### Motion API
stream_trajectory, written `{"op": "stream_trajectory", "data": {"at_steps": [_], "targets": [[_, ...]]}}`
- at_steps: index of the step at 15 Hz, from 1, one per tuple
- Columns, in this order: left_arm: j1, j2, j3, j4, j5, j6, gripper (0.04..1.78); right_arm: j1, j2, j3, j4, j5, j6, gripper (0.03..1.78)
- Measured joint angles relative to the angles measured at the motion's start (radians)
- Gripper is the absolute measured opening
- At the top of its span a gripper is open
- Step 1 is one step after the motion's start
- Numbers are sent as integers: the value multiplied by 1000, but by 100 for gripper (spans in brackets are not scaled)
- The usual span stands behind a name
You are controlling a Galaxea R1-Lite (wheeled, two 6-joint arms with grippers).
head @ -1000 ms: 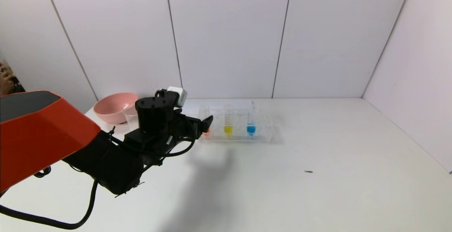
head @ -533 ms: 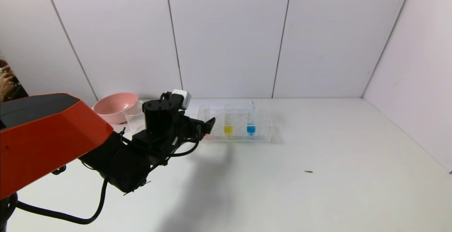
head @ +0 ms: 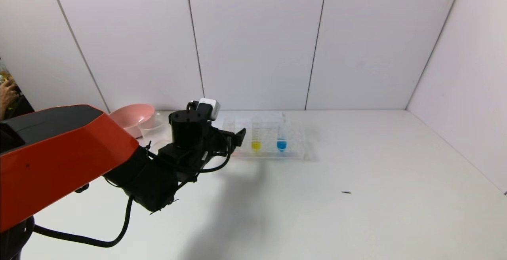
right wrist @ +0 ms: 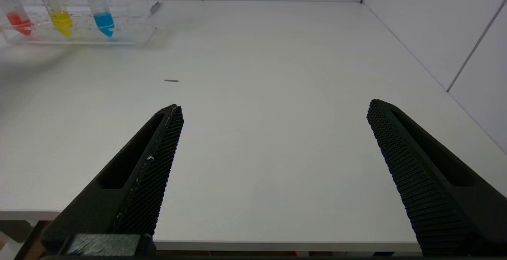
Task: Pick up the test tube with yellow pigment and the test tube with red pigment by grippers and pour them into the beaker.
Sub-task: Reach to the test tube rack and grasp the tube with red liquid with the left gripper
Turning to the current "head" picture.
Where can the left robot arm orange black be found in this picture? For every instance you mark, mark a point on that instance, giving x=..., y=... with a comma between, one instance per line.
x=59, y=153

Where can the clear glass beaker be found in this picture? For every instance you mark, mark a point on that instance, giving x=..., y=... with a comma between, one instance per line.
x=156, y=131

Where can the test tube with yellow pigment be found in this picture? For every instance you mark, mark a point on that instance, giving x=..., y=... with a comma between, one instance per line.
x=256, y=145

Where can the black furniture beside table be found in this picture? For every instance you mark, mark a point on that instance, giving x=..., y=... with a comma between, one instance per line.
x=25, y=107

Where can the test tube with blue pigment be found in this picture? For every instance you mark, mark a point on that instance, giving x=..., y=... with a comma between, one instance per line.
x=281, y=145

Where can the clear plastic test tube rack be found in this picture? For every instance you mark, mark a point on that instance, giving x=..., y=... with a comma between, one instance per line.
x=293, y=145

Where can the white paper sheet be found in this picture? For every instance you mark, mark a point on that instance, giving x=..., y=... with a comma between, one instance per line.
x=245, y=116

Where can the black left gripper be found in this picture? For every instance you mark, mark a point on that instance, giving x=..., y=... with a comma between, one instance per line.
x=224, y=138

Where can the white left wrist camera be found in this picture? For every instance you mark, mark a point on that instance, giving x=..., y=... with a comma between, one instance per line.
x=210, y=107

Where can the pink bowl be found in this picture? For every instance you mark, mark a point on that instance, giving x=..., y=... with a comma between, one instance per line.
x=128, y=117

